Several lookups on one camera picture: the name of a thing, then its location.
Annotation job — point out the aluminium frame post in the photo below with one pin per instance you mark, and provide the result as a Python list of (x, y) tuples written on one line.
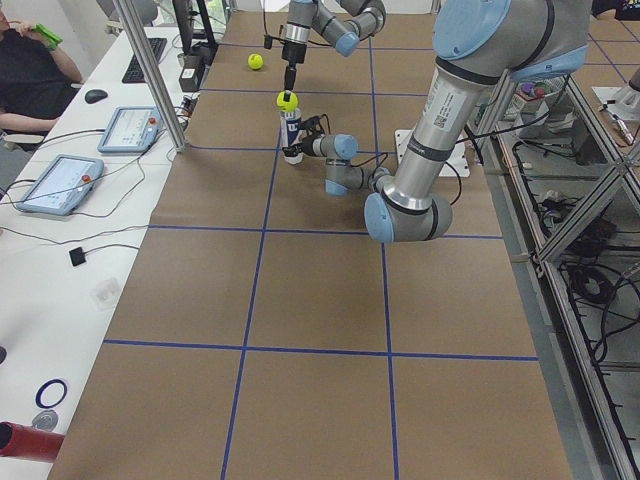
[(135, 31)]

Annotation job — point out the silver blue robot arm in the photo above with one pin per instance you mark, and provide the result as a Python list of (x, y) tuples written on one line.
[(367, 18), (475, 42)]

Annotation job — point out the green plastic clamp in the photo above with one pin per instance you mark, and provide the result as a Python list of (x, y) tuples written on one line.
[(53, 40)]

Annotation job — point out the near teach pendant tablet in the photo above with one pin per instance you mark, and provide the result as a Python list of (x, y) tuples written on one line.
[(63, 186)]

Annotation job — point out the teach pendant tablet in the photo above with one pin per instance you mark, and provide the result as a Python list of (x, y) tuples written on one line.
[(131, 130), (63, 186)]

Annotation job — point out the far teach pendant tablet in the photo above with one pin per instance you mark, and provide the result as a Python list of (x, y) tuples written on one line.
[(131, 130)]

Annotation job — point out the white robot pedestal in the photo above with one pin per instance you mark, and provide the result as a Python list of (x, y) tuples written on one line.
[(455, 164)]

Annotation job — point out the black monitor stand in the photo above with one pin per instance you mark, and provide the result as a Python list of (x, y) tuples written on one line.
[(187, 14)]

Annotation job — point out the seated person black shirt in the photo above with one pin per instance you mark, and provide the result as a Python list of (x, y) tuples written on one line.
[(38, 79)]

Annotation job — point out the clear tennis ball can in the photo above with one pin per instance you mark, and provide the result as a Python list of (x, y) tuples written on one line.
[(286, 138)]

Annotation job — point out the small black square pad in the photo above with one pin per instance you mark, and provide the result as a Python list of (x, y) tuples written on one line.
[(77, 256)]

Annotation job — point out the yellow tennis ball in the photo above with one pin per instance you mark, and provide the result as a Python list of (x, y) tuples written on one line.
[(255, 61), (287, 101)]

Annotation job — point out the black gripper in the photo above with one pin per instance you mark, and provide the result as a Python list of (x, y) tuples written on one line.
[(292, 52), (305, 146)]

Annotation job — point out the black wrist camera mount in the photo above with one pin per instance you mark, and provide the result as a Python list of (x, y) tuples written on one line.
[(269, 40)]

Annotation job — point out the red cylinder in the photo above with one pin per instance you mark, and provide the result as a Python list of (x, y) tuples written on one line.
[(28, 443)]

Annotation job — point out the aluminium frame rack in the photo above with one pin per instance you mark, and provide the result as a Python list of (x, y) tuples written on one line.
[(580, 198)]

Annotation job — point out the black computer mouse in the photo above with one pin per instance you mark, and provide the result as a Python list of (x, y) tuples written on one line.
[(93, 96)]

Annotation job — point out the black box with label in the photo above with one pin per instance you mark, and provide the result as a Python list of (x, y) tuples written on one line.
[(192, 73)]

